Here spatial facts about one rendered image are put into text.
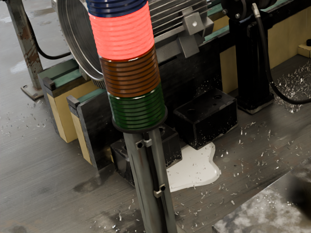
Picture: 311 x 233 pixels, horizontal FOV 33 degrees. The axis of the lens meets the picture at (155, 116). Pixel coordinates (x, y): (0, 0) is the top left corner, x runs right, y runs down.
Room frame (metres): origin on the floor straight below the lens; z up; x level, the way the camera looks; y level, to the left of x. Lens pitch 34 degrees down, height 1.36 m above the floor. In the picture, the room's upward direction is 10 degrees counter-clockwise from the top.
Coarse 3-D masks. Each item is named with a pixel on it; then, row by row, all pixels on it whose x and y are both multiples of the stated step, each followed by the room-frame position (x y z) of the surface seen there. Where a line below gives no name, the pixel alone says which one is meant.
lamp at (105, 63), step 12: (108, 60) 0.46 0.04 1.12; (120, 60) 0.46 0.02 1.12; (132, 60) 0.46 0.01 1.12; (144, 60) 0.46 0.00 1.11; (156, 60) 0.48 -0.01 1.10; (108, 72) 0.47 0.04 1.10; (120, 72) 0.46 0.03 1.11; (132, 72) 0.46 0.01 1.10; (144, 72) 0.46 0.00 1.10; (156, 72) 0.48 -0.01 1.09; (108, 84) 0.47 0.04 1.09; (120, 84) 0.46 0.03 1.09; (132, 84) 0.46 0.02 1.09; (144, 84) 0.46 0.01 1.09; (156, 84) 0.47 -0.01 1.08; (120, 96) 0.46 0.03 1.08; (132, 96) 0.46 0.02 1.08
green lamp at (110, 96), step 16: (160, 80) 0.48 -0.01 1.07; (112, 96) 0.47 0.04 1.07; (144, 96) 0.46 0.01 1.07; (160, 96) 0.47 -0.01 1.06; (112, 112) 0.48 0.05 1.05; (128, 112) 0.46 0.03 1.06; (144, 112) 0.46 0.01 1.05; (160, 112) 0.47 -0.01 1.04; (128, 128) 0.46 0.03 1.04; (144, 128) 0.46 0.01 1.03
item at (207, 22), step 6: (54, 0) 0.84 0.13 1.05; (84, 0) 0.74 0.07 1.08; (54, 6) 0.84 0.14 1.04; (204, 18) 0.80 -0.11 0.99; (204, 24) 0.78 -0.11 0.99; (210, 24) 0.78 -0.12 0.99; (204, 30) 0.78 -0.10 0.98; (210, 30) 0.79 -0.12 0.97; (204, 36) 0.79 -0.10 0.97; (84, 72) 0.79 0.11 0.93; (84, 78) 0.80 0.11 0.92; (90, 78) 0.80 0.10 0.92
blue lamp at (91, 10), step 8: (88, 0) 0.47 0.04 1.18; (96, 0) 0.46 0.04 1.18; (104, 0) 0.46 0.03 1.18; (112, 0) 0.46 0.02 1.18; (120, 0) 0.46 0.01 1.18; (128, 0) 0.46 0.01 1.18; (136, 0) 0.46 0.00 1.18; (144, 0) 0.47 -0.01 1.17; (88, 8) 0.48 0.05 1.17; (96, 8) 0.47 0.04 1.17; (104, 8) 0.46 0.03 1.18; (112, 8) 0.46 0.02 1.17; (120, 8) 0.46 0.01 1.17; (128, 8) 0.46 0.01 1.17; (136, 8) 0.46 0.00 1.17; (96, 16) 0.47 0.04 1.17; (104, 16) 0.46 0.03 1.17; (112, 16) 0.46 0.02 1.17; (120, 16) 0.46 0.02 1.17
